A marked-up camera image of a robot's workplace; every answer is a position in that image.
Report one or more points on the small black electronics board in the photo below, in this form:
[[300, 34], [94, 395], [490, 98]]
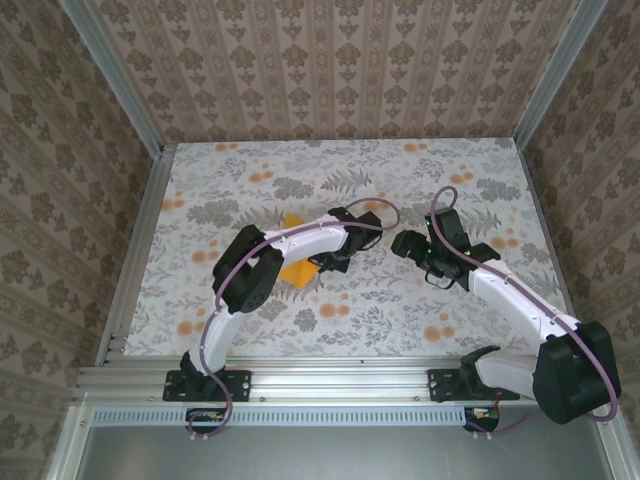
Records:
[[482, 417], [202, 417]]

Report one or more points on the floral patterned table mat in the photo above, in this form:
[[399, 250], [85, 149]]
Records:
[[400, 320]]

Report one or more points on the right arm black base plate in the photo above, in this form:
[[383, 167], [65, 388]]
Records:
[[440, 385]]

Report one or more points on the aluminium frame post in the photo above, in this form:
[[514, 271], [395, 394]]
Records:
[[125, 80], [554, 80]]

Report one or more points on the wide aluminium extrusion beam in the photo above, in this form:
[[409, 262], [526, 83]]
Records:
[[340, 385]]

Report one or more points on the aluminium table edge rail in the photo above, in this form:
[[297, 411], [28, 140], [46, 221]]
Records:
[[550, 240], [142, 240]]

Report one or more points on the grey sheet metal panel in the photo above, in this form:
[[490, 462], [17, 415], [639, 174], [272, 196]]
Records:
[[340, 455]]

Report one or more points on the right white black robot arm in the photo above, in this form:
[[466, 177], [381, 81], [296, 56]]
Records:
[[575, 375]]

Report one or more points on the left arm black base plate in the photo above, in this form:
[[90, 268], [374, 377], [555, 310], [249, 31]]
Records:
[[240, 385]]

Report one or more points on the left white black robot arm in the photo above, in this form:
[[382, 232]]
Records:
[[245, 280]]

